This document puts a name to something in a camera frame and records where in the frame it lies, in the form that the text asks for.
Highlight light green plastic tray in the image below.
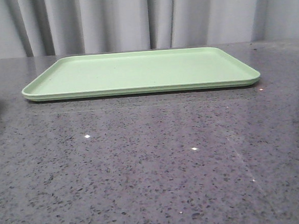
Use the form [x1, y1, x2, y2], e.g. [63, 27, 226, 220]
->
[22, 47, 261, 101]

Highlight grey pleated curtain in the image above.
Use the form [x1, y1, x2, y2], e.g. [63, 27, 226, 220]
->
[0, 0, 299, 59]

